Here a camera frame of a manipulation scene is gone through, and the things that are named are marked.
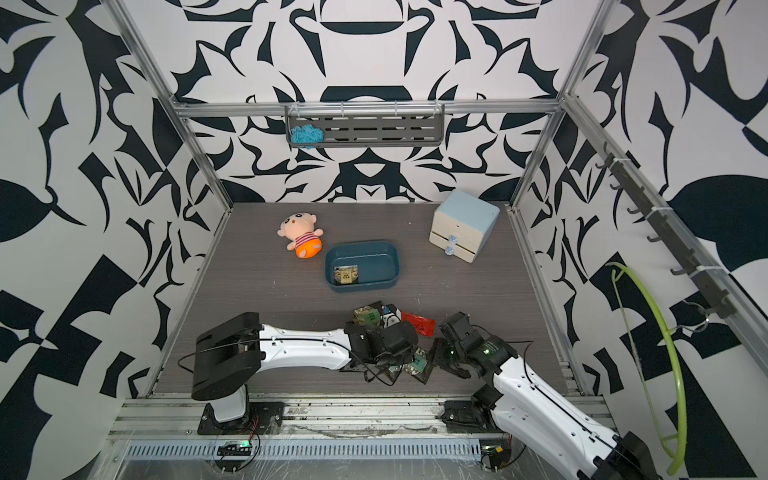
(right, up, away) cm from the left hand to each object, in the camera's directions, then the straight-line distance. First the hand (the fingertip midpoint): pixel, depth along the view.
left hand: (415, 346), depth 81 cm
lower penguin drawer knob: (+14, +24, +22) cm, 35 cm away
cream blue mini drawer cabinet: (+16, +32, +15) cm, 39 cm away
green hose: (+40, -7, -31) cm, 51 cm away
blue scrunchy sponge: (-32, +59, +11) cm, 68 cm away
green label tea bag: (-13, +6, +8) cm, 16 cm away
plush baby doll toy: (-35, +28, +21) cm, 49 cm away
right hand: (+4, -2, +1) cm, 4 cm away
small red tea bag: (+3, +3, +8) cm, 9 cm away
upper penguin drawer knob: (+14, +28, +19) cm, 36 cm away
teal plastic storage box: (-16, +20, +22) cm, 33 cm away
